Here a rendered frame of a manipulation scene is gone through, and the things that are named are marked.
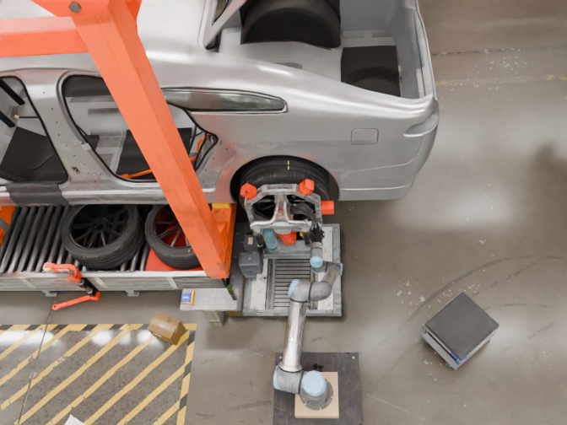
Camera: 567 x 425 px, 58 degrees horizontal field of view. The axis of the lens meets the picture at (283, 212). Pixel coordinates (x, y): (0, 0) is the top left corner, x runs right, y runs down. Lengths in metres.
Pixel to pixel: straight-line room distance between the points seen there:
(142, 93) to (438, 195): 3.16
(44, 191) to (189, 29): 1.76
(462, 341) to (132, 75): 2.79
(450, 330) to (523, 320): 0.74
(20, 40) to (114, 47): 0.39
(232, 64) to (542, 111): 3.48
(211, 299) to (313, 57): 2.19
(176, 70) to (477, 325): 2.66
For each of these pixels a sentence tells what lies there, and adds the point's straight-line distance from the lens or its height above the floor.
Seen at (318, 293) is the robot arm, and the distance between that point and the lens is 3.25.
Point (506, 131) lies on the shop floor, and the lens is 5.44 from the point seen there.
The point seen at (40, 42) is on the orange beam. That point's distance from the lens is 2.38.
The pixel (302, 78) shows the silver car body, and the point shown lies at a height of 1.82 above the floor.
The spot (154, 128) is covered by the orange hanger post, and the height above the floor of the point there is 2.18.
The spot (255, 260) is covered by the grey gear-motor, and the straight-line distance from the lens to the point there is 4.02.
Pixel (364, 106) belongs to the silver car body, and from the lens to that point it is 3.14.
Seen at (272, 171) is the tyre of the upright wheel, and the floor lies 1.18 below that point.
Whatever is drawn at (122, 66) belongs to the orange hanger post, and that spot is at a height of 2.57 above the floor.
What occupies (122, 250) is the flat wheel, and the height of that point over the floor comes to 0.44.
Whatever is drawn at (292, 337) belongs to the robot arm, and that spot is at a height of 0.78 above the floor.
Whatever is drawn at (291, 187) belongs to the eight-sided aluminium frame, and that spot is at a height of 1.12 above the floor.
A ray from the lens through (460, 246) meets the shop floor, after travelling 4.59.
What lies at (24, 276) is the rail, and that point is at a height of 0.39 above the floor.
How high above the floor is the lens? 3.94
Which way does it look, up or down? 57 degrees down
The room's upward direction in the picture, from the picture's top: 11 degrees counter-clockwise
